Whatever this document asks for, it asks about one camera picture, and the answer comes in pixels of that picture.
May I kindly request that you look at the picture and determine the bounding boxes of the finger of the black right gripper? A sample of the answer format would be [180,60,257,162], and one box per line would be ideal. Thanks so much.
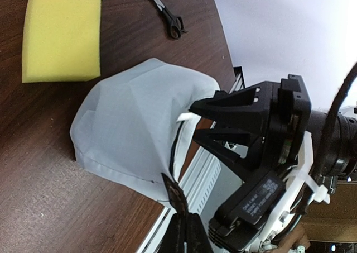
[193,128,263,172]
[190,87,272,121]

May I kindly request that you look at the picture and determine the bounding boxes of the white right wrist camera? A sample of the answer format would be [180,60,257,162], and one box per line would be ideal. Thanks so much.
[258,131,330,242]

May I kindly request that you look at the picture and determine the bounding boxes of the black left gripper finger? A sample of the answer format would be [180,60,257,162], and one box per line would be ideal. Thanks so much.
[161,213,213,253]

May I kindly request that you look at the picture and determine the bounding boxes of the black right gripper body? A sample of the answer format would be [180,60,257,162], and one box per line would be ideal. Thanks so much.
[209,75,311,250]

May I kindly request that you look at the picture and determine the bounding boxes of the white drawstring pouch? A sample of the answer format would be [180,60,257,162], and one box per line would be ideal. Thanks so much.
[70,58,220,207]

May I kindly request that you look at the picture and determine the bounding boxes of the black thinning scissors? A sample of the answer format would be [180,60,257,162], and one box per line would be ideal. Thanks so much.
[153,0,187,40]

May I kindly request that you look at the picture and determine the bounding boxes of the yellow sponge block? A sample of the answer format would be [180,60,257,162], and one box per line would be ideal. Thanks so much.
[22,0,101,83]

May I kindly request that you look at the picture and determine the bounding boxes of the aluminium front rail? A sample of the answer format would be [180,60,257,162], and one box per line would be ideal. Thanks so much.
[136,141,246,253]

